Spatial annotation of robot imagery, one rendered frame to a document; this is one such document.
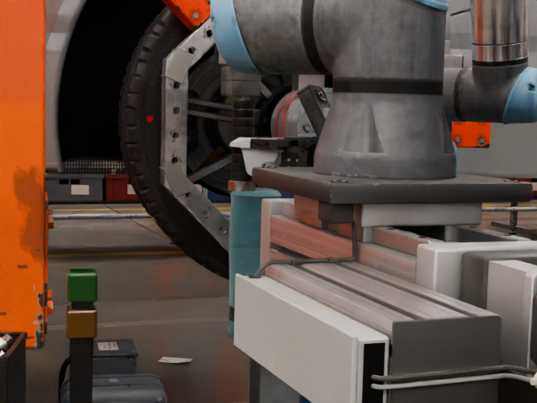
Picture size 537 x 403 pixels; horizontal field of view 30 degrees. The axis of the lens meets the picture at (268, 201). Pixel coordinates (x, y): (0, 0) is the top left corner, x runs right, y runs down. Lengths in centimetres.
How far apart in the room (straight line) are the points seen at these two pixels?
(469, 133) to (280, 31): 94
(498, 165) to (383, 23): 125
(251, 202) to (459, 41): 70
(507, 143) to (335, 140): 124
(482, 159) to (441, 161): 119
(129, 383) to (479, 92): 79
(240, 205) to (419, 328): 101
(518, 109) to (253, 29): 43
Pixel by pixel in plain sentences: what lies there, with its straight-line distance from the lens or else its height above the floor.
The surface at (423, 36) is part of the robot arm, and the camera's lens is 103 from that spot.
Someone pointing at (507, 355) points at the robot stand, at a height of 70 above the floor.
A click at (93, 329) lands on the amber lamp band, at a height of 58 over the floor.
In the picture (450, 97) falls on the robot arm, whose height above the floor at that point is 90.
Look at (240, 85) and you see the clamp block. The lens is 160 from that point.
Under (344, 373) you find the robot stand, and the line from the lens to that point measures 73.
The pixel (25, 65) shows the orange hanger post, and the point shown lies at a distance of 149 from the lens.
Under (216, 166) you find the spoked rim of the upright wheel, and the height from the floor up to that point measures 77.
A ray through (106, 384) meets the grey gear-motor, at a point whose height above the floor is 41.
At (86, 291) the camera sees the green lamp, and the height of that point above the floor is 64.
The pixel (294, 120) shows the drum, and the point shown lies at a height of 86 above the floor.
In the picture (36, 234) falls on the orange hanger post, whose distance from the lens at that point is 150.
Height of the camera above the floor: 89
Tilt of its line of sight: 6 degrees down
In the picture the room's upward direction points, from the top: 2 degrees clockwise
